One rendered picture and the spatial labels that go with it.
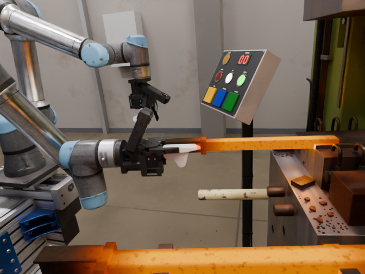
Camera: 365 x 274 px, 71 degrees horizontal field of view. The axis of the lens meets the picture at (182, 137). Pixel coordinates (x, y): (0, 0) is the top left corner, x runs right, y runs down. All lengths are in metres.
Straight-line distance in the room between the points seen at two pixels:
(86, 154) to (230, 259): 0.46
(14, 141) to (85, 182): 0.48
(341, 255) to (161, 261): 0.21
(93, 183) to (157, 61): 3.15
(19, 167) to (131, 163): 0.59
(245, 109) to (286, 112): 2.66
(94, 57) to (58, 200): 0.55
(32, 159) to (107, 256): 0.85
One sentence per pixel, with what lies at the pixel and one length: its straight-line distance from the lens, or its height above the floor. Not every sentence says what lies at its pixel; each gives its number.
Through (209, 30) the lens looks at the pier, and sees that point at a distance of 3.28.
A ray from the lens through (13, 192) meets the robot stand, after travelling 1.24.
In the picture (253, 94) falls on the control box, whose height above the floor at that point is 1.04.
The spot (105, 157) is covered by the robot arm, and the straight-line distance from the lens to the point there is 0.67.
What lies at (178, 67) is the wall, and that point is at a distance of 3.67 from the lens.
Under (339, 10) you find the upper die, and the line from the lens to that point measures 0.57.
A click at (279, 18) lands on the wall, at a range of 3.53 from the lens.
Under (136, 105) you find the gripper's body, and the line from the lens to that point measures 1.04.
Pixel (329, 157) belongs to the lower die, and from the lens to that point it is 0.62.
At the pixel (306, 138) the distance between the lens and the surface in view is 0.67.
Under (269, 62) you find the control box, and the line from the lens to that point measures 1.05.
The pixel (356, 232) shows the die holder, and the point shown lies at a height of 0.91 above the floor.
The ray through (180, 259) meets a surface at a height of 0.99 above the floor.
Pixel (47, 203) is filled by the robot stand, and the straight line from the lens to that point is 1.15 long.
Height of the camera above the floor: 1.24
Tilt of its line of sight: 20 degrees down
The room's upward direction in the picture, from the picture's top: 5 degrees counter-clockwise
